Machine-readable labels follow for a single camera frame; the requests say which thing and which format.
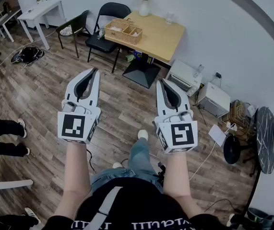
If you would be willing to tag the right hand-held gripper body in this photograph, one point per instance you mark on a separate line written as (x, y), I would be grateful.
(182, 134)

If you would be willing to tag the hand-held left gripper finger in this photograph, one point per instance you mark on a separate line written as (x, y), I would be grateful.
(95, 90)
(70, 90)

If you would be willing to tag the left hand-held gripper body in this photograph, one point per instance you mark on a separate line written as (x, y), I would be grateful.
(72, 126)

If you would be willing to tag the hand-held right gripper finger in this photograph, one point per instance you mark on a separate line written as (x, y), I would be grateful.
(183, 97)
(160, 99)

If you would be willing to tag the wicker storage basket with lid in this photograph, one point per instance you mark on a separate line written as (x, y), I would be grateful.
(127, 38)

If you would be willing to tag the person's right forearm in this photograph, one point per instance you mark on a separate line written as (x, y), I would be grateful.
(176, 176)

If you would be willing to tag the person's left forearm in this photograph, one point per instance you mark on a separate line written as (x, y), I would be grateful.
(75, 171)

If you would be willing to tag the white box appliance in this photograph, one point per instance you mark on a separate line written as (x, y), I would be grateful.
(217, 95)

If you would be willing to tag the white toaster oven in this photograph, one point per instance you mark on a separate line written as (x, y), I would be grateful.
(182, 73)

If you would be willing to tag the clear plastic bottle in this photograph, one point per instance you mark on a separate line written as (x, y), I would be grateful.
(198, 71)

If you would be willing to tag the person's white shoe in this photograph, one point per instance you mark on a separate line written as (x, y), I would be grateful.
(117, 165)
(142, 134)

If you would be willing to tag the blue and yellow packet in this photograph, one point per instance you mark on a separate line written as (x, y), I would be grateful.
(148, 59)

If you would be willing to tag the black belt device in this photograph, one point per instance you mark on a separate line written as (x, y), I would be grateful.
(161, 172)

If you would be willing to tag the white power strip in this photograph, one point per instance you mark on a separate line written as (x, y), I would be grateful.
(231, 126)

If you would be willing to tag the person's blue jeans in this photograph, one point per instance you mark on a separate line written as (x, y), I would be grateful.
(138, 157)

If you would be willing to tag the black bag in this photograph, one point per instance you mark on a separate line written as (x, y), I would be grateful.
(28, 54)

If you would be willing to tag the green artificial plant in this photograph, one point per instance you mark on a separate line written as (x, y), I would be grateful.
(101, 33)

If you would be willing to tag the light wooden table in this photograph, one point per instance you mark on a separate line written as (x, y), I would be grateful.
(160, 32)

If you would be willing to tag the black chair with patterned cushion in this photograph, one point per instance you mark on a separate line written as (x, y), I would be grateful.
(78, 23)

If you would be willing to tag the clear drinking glass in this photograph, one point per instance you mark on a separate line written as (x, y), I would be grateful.
(169, 18)

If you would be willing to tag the person's black shirt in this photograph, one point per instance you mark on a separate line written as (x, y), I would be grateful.
(136, 200)

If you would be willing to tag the black folding chair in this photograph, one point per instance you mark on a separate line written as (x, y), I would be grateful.
(114, 11)

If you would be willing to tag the black marble round table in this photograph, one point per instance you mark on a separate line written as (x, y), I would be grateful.
(267, 140)

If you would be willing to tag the white rectangular table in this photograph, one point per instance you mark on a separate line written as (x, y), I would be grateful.
(40, 8)

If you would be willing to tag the white vase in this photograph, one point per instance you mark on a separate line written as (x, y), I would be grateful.
(144, 8)

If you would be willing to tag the white desk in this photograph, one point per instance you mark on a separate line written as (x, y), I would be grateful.
(7, 17)

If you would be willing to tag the dark grey bowl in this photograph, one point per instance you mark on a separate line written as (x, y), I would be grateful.
(258, 214)

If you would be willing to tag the black wall charger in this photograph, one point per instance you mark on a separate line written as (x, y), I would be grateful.
(218, 75)

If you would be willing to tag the white wooden frame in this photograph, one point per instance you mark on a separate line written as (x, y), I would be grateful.
(14, 184)

